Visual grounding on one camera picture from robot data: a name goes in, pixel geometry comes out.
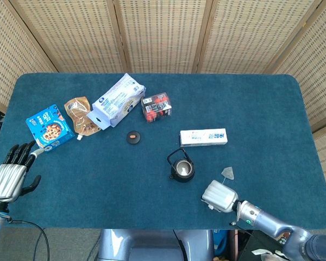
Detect crumpled white plastic bag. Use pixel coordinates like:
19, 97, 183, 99
251, 248, 286, 261

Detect blue printed package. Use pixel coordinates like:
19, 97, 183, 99
213, 229, 229, 256

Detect grey-blue robot torso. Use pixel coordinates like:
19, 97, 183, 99
97, 229, 215, 261

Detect blue carpet table cloth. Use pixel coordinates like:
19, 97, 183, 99
0, 72, 326, 231

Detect blue cookie box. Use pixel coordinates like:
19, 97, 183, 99
26, 104, 76, 153

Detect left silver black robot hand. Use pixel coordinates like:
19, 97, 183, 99
0, 140, 46, 203

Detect brown spout pouch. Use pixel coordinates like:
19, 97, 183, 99
64, 96, 101, 141

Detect clear box red black contents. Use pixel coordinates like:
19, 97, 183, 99
141, 92, 173, 123

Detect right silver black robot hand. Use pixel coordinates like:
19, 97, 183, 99
200, 179, 239, 213

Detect woven rattan folding screen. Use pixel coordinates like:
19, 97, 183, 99
0, 0, 326, 210

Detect black teapot lid orange knob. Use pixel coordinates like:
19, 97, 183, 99
126, 130, 142, 145

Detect black cast iron teapot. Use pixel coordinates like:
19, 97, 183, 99
167, 148, 196, 183

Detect white blue toothpaste box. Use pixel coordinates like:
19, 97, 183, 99
179, 128, 229, 148

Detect tea bag with string tag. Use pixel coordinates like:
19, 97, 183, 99
221, 166, 235, 186

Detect black floor cable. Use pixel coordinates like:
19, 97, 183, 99
5, 219, 51, 261

